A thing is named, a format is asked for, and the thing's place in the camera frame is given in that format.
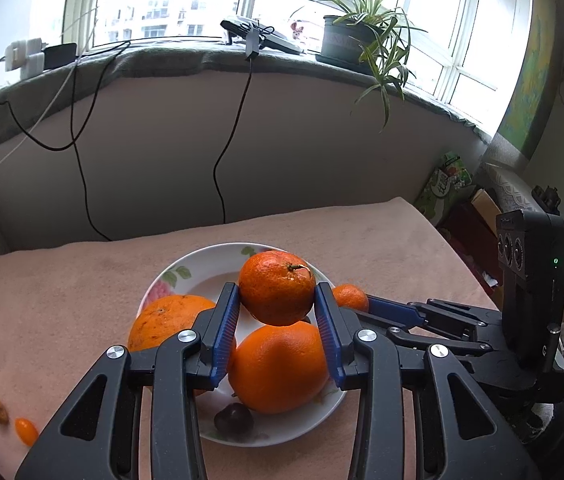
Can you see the black power adapter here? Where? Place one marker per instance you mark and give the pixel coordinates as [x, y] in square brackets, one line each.
[59, 55]

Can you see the grey-green windowsill cloth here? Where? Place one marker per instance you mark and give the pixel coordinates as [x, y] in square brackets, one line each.
[162, 60]

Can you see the small tangerine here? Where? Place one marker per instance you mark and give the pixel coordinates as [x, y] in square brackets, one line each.
[351, 297]

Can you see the orange kumquat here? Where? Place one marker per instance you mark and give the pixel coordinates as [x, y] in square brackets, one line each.
[27, 431]

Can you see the black and white device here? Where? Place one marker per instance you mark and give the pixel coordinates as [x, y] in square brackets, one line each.
[282, 42]

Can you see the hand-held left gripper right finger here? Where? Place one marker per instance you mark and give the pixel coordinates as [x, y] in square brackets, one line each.
[329, 335]

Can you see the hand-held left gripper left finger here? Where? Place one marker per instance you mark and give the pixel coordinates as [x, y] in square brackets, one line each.
[224, 335]

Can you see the green yellow wall poster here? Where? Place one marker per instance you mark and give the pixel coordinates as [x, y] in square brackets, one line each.
[531, 85]

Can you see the dark purple plum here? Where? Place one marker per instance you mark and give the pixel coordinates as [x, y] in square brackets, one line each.
[233, 417]

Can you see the grey patterned pillow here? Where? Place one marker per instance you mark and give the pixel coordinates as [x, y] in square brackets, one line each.
[511, 190]

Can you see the large round orange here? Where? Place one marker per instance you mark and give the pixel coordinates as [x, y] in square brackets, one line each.
[277, 365]

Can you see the green printed bag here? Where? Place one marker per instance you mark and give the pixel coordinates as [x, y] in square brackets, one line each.
[441, 185]

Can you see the white charger plugs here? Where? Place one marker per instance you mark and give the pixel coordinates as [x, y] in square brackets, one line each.
[24, 57]

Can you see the medium tangerine with stem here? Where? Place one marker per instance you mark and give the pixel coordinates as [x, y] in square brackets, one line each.
[277, 287]

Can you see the small toy figure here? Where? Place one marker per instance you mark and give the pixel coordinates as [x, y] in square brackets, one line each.
[298, 31]

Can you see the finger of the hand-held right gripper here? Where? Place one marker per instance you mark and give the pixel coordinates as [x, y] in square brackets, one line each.
[391, 310]
[436, 336]

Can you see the large mandarin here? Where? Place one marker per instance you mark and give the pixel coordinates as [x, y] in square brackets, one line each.
[167, 317]

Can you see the white floral plate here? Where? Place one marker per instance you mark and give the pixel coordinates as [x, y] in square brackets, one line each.
[202, 280]

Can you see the potted spider plant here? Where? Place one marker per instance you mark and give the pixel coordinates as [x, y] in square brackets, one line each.
[341, 40]

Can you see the cardboard box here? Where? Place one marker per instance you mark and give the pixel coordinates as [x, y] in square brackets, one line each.
[484, 205]

